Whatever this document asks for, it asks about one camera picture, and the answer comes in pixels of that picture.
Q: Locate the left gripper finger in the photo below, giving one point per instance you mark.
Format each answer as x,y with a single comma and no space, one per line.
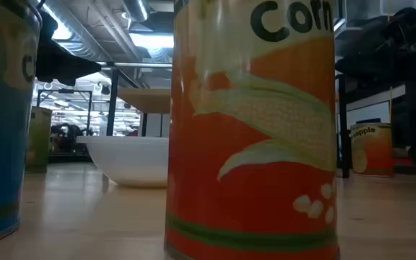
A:
78,66

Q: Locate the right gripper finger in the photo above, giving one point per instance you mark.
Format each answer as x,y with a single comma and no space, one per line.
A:
359,66

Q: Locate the silver-lid jar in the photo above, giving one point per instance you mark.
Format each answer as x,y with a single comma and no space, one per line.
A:
39,139

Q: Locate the blue can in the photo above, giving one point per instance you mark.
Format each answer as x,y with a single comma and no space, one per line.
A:
2,126

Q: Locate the orange pineapple can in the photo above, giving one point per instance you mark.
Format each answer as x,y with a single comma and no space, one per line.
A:
372,151

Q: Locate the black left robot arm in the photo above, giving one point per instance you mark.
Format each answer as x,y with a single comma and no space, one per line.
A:
48,25

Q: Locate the black background rack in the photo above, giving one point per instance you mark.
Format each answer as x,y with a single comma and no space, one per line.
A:
89,108

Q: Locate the clear plastic bowl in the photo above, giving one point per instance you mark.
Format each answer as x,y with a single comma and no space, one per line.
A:
128,159

